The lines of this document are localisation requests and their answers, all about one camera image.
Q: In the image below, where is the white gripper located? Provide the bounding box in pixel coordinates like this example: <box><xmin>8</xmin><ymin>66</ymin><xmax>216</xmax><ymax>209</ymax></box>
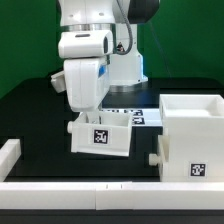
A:
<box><xmin>58</xmin><ymin>30</ymin><xmax>113</xmax><ymax>124</ymax></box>

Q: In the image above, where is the large white drawer cabinet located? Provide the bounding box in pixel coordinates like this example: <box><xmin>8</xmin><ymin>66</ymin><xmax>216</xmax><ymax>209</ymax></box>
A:
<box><xmin>159</xmin><ymin>94</ymin><xmax>224</xmax><ymax>182</ymax></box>

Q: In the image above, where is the white drawer with knob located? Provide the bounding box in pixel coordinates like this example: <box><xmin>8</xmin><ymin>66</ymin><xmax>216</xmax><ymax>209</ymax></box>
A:
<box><xmin>149</xmin><ymin>135</ymin><xmax>169</xmax><ymax>179</ymax></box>

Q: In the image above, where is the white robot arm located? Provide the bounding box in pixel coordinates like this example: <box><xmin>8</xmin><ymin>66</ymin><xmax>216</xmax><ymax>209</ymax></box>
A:
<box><xmin>58</xmin><ymin>0</ymin><xmax>160</xmax><ymax>124</ymax></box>

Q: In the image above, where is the white marker tag board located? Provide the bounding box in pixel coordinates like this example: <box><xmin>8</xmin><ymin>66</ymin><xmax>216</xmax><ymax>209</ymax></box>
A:
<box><xmin>103</xmin><ymin>108</ymin><xmax>162</xmax><ymax>127</ymax></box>

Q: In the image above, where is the white front rail bar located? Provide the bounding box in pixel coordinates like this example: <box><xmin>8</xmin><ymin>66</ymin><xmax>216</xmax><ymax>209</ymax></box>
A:
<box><xmin>0</xmin><ymin>182</ymin><xmax>224</xmax><ymax>210</ymax></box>

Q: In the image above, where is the white left rail block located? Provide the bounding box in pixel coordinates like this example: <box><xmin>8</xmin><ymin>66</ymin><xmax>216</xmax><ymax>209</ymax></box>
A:
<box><xmin>0</xmin><ymin>139</ymin><xmax>21</xmax><ymax>182</ymax></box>

